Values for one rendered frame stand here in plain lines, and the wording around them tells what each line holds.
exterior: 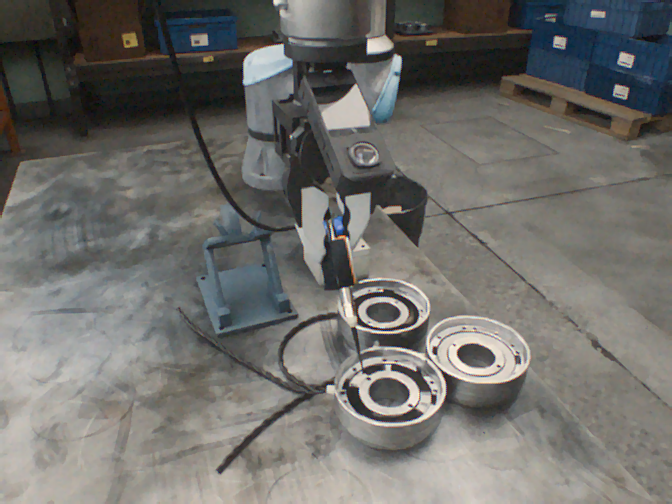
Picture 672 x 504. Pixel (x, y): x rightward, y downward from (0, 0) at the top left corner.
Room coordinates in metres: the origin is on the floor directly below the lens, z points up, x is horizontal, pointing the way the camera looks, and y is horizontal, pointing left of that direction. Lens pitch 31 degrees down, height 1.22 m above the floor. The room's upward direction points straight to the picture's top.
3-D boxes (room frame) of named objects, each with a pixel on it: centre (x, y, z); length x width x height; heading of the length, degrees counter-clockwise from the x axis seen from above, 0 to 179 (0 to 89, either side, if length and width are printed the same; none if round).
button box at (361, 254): (0.65, 0.00, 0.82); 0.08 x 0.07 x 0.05; 20
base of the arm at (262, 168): (0.97, 0.10, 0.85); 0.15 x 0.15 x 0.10
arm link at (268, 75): (0.97, 0.09, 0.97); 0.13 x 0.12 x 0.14; 85
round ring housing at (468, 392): (0.44, -0.14, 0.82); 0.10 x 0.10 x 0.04
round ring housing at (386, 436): (0.39, -0.05, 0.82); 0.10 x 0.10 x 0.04
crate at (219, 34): (3.98, 0.95, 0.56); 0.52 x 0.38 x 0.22; 107
